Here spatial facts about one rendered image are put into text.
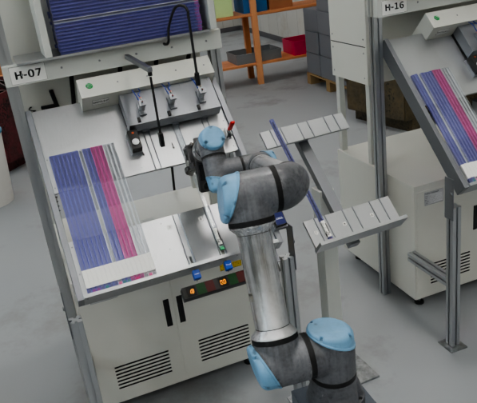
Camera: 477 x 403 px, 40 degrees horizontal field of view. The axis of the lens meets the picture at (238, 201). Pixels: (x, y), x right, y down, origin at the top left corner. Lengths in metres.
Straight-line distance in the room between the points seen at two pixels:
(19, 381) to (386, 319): 1.66
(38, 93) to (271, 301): 1.31
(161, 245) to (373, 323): 1.25
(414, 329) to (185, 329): 1.03
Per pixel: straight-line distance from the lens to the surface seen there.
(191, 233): 2.17
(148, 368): 2.64
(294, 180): 1.56
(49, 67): 2.34
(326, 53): 7.00
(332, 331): 1.64
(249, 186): 1.52
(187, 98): 2.36
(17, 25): 2.48
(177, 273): 2.11
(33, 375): 3.12
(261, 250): 1.55
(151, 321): 2.54
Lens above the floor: 1.71
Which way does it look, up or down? 23 degrees down
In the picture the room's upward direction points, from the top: 7 degrees counter-clockwise
